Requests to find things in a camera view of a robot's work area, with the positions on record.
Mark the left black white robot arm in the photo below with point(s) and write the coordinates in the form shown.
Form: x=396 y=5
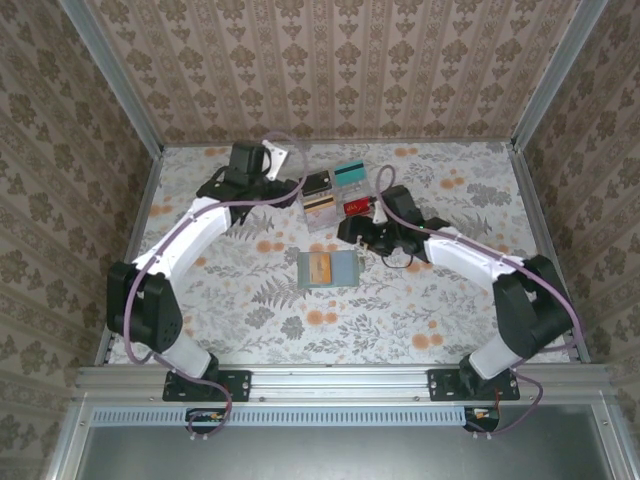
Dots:
x=150 y=310

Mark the long aluminium base rail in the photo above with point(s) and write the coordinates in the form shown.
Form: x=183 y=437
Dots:
x=340 y=382

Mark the grey green card holder wallet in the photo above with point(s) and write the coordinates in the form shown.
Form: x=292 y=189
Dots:
x=345 y=270

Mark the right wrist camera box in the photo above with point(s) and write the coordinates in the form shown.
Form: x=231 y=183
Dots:
x=400 y=202

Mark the aluminium corner post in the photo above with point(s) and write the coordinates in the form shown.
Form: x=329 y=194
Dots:
x=112 y=75
x=557 y=75

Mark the aluminium table side rail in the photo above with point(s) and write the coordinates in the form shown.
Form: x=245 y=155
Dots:
x=140 y=215
x=533 y=200

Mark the red card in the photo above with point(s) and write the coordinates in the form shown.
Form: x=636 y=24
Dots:
x=357 y=206

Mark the teal card with black stripe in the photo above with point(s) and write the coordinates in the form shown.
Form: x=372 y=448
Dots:
x=351 y=174

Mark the clear acrylic card organizer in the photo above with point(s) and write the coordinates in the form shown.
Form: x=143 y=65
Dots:
x=325 y=226

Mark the thin aluminium rear rail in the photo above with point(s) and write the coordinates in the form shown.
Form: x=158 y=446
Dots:
x=425 y=142

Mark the gold orange card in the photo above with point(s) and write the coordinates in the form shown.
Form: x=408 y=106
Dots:
x=322 y=270

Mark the floral patterned table cover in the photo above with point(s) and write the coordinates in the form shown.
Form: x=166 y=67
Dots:
x=350 y=325

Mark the grey steel sheet panel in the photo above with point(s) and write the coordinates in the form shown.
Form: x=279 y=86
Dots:
x=350 y=455

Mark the black connector block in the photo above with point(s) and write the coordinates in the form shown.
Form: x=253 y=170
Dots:
x=205 y=416
x=482 y=415

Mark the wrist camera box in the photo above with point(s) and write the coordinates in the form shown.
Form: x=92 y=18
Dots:
x=247 y=157
x=400 y=202

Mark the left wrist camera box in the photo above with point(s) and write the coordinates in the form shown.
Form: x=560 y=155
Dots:
x=247 y=157

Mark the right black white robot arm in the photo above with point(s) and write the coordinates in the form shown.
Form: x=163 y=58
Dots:
x=535 y=310

